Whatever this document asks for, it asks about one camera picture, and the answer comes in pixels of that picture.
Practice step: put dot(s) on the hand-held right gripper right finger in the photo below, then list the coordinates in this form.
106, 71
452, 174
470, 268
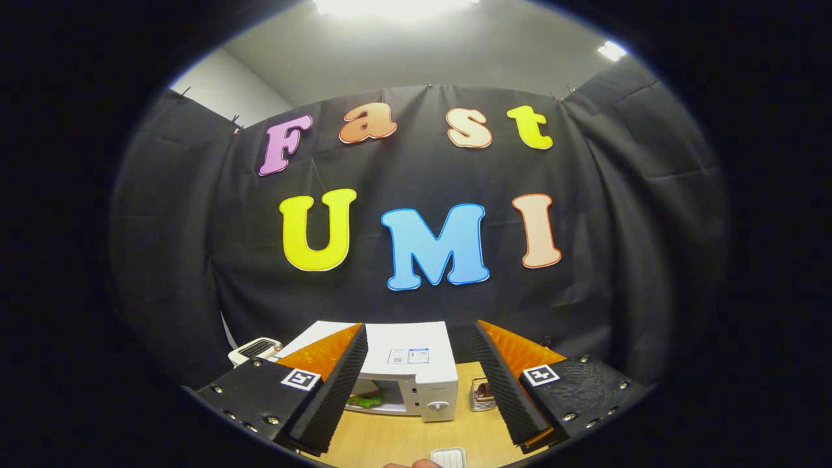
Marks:
504, 390

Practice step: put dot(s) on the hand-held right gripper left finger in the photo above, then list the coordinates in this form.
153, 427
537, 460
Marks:
338, 390

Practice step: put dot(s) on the lettuce sandwich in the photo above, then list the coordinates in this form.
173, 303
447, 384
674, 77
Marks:
367, 400

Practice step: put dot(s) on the white microwave oven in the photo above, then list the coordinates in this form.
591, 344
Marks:
409, 344

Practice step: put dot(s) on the white plastic tray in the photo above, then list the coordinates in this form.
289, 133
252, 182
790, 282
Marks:
448, 459

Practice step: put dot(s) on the white toaster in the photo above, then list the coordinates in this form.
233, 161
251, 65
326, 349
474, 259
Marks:
255, 350

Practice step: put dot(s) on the black backdrop cloth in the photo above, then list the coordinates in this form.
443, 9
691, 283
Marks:
416, 175

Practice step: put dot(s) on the ceiling light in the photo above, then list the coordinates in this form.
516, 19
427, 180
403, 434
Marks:
612, 51
396, 6

